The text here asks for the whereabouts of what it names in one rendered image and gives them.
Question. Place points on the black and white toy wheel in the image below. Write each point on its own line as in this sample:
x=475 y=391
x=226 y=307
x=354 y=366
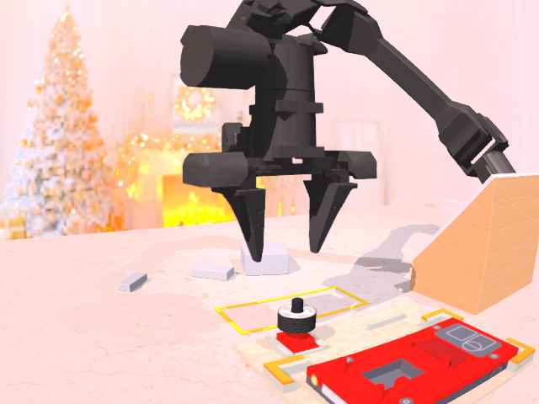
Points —
x=290 y=322

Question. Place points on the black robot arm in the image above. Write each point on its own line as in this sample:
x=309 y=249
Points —
x=255 y=50

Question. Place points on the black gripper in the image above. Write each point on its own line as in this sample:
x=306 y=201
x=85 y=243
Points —
x=284 y=127

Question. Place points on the yellow rectangular outline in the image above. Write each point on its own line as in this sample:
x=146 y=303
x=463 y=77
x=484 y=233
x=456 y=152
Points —
x=227 y=319

